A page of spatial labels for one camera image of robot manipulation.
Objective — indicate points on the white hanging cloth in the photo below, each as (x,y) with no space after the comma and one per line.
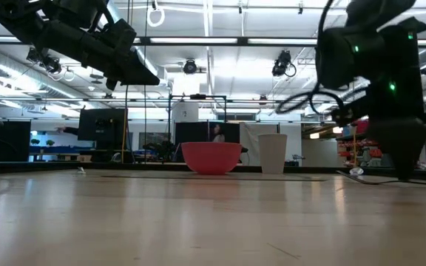
(250,142)

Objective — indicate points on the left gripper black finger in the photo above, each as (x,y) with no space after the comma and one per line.
(135,72)

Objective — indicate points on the tall white cup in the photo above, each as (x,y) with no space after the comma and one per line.
(272,155)

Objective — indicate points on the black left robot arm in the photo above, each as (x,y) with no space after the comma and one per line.
(6,14)

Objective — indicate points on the red plastic bowl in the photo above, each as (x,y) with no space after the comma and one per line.
(211,159)

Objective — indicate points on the shelf with red bins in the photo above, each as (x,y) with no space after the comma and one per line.
(346,144)

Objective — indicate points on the black monitor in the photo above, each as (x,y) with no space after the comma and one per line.
(102,129)

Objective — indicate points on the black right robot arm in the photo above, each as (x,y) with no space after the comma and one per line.
(346,59)

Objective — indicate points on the person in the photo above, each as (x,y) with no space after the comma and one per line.
(70,131)
(218,137)

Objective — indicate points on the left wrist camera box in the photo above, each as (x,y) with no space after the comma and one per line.
(120,33)

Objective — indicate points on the small white utensil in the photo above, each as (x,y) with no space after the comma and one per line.
(81,170)

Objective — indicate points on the overhead frame bar with lights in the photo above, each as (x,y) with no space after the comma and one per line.
(242,41)

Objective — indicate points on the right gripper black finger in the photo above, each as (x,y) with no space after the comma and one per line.
(401,144)

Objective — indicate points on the thin dark table mat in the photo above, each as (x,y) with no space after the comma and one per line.
(161,177)

